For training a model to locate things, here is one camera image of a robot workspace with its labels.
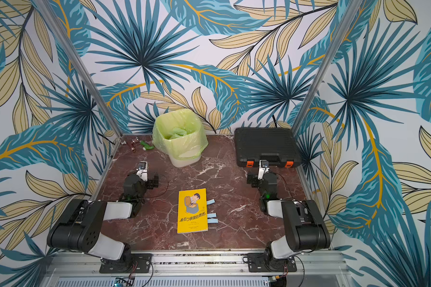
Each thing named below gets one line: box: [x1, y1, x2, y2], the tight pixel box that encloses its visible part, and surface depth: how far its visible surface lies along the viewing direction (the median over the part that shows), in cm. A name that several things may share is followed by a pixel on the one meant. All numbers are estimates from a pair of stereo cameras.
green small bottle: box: [140, 140, 155, 151], surface depth 113 cm
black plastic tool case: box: [234, 127, 302, 168], surface depth 105 cm
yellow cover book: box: [177, 187, 209, 234], surface depth 87 cm
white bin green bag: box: [152, 108, 209, 169], surface depth 94 cm
